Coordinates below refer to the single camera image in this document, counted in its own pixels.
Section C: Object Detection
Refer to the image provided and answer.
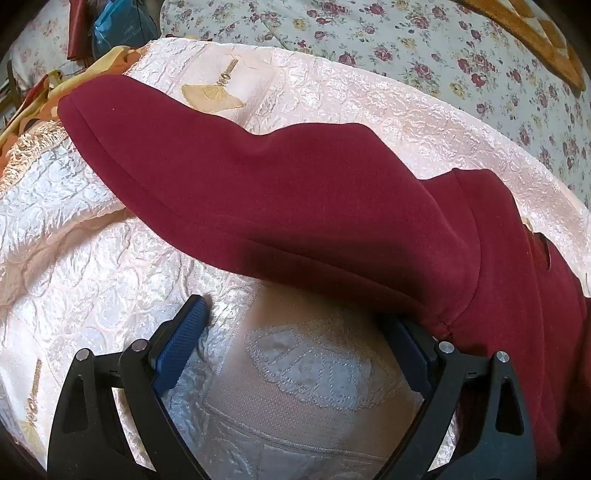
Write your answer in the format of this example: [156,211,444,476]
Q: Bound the dark red sweater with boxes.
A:
[58,75,590,473]

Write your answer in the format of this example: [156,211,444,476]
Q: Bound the pink embossed satin bedspread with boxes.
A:
[1,38,590,479]

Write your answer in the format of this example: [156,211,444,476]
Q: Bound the orange yellow patterned blanket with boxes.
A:
[1,46,142,171]

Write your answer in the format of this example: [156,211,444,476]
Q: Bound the red cloth on furniture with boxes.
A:
[67,0,93,61]

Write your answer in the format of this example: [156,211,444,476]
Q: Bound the floral quilted bed cover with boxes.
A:
[159,0,590,201]

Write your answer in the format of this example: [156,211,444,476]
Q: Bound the blue plastic bag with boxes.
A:
[91,0,159,60]

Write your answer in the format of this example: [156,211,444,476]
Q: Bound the orange checkered cushion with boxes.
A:
[459,0,586,91]

